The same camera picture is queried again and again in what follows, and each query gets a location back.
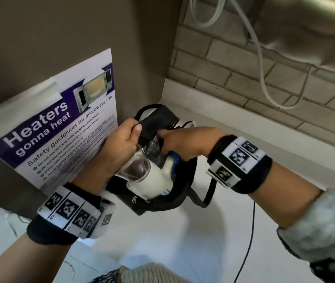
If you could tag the person's right hand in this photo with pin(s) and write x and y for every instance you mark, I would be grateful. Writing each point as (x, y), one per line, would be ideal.
(191, 141)

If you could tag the person's left hand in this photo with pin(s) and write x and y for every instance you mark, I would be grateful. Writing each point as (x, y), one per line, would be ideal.
(111, 156)

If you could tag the black fabric bag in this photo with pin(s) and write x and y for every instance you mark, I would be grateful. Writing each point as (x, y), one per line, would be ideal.
(158, 120)

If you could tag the white and blue hair dryer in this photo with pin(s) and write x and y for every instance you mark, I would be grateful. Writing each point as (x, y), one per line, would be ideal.
(152, 179)

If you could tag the person's right forearm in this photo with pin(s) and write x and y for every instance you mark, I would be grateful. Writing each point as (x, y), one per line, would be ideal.
(285, 194)

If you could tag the person's left forearm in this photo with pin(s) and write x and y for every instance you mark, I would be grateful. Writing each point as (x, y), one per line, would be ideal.
(26, 259)

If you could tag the person's light right sleeve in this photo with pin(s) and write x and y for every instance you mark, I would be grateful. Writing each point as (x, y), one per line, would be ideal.
(320, 226)

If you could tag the stainless steel hand dryer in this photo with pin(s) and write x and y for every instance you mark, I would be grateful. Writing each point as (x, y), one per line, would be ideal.
(309, 29)

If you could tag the right black wristband with markers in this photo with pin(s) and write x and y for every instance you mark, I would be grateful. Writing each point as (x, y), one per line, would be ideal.
(258, 173)

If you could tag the black wristband with markers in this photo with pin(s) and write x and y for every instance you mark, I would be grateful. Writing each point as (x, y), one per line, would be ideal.
(258, 173)
(43, 232)

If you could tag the white and purple microwave poster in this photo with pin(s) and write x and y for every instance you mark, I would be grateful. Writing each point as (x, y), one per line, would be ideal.
(37, 129)

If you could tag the left black wristband with markers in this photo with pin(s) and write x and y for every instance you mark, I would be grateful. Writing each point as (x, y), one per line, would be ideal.
(43, 232)

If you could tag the beige knit garment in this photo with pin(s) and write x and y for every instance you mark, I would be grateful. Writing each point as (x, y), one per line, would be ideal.
(152, 275)

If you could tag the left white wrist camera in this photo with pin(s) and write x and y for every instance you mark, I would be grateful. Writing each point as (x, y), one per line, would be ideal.
(105, 221)

